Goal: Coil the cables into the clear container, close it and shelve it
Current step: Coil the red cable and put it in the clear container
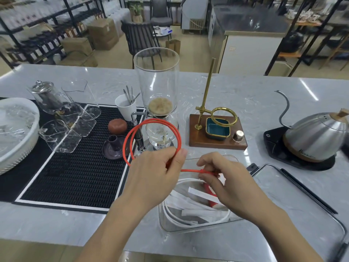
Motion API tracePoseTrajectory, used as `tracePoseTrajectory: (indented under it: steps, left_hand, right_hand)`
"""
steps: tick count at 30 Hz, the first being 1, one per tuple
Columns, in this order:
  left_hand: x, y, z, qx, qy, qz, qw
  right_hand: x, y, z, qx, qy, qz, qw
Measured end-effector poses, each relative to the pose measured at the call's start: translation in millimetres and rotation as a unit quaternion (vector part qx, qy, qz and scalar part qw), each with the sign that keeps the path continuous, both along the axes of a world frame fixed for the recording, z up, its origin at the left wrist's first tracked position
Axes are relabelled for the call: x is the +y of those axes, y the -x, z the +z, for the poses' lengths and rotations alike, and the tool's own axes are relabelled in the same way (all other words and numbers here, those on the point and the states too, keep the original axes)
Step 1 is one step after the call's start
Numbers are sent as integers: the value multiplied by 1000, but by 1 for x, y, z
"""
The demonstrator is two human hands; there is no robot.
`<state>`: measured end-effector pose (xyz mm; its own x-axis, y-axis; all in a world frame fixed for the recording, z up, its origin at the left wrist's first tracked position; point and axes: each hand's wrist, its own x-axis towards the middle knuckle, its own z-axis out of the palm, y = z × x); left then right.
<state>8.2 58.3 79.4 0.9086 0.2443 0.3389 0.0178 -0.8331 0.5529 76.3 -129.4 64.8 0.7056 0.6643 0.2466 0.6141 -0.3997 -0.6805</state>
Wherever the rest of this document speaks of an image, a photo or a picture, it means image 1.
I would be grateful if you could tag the person's left hand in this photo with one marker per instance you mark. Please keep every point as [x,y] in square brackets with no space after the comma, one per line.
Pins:
[152,180]

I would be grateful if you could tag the person's right hand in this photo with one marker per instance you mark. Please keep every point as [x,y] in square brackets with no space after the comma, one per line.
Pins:
[240,191]

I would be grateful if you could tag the clear plastic container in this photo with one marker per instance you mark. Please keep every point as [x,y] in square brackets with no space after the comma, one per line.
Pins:
[192,162]

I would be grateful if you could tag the clear container lid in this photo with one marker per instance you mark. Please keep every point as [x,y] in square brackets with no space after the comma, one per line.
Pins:
[294,204]

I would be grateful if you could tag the large cardboard box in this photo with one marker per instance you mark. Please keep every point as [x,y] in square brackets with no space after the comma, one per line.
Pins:
[103,34]

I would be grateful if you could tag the purple saucer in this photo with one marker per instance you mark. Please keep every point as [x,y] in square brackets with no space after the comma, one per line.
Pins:
[114,154]

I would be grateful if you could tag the small purple cup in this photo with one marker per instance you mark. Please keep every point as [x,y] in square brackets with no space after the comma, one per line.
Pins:
[112,143]

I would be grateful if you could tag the small metal cylinder cap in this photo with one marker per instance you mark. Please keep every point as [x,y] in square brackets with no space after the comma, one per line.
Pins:
[238,136]

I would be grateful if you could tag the black kettle base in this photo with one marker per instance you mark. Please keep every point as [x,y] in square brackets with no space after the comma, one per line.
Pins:
[272,141]

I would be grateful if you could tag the wooden brass pour-over stand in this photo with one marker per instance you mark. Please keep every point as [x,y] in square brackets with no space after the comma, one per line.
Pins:
[199,139]

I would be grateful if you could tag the brown round clay lid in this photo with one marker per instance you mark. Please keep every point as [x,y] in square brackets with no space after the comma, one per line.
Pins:
[117,126]

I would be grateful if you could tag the teal square dish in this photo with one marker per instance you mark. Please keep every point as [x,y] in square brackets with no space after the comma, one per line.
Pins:
[215,129]

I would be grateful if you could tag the white ceramic cup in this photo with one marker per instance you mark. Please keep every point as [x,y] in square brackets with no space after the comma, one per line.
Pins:
[125,110]

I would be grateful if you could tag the black rubber bar mat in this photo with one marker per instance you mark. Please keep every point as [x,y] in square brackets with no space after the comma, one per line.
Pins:
[76,182]

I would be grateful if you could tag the tall clear glass pitcher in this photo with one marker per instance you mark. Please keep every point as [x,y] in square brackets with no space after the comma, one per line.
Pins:
[91,111]

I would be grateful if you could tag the steel gooseneck kettle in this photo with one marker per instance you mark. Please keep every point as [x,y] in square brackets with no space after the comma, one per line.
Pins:
[316,139]

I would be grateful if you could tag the clear glass pitcher gold trim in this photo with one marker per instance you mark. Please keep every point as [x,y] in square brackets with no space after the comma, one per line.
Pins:
[79,122]

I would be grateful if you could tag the glass siphon coffee maker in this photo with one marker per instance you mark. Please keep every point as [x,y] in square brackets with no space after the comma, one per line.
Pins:
[156,76]

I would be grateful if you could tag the brown paper bag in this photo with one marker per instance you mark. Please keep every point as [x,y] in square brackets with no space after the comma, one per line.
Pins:
[169,48]
[176,46]

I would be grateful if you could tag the glass teapot with metal lid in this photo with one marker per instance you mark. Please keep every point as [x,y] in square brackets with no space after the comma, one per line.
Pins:
[46,98]

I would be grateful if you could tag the white counter cabinet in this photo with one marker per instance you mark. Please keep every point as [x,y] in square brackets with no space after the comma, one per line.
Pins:
[248,54]

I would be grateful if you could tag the white plastic basket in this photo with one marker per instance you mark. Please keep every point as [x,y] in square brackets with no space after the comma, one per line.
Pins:
[16,160]

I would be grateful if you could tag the dark slatted chair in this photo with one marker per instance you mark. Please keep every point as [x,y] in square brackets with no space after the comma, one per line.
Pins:
[140,38]

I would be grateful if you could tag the round side table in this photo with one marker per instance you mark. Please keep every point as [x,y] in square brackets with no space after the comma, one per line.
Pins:
[162,31]

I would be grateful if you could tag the black bag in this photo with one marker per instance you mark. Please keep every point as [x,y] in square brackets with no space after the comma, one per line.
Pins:
[291,42]

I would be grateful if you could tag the potted plant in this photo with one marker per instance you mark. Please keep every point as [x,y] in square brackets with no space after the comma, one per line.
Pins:
[137,13]

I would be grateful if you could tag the grey cushioned chair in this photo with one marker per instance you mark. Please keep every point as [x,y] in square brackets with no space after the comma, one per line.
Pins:
[161,10]

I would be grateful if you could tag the row of dark labelled bottles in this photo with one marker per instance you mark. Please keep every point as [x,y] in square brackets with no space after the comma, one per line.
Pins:
[43,47]

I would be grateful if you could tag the white appliance unit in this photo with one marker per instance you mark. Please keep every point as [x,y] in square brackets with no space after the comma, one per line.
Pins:
[195,10]

